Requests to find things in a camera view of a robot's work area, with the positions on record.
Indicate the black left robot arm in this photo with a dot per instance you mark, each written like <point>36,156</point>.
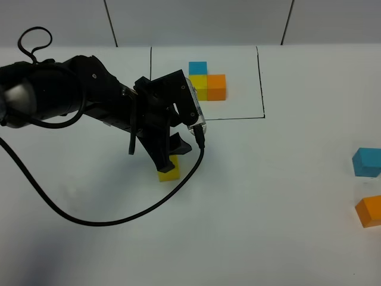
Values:
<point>32,93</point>

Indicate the yellow template cube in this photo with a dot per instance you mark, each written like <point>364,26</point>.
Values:
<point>199,82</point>

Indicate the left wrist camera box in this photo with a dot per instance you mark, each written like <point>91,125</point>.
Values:
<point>175,90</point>

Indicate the orange template cube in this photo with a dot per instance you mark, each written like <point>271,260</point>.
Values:
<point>216,87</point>

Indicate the blue template cube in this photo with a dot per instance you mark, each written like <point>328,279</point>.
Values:
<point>197,68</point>

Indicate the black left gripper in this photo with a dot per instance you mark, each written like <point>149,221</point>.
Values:
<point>147,113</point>

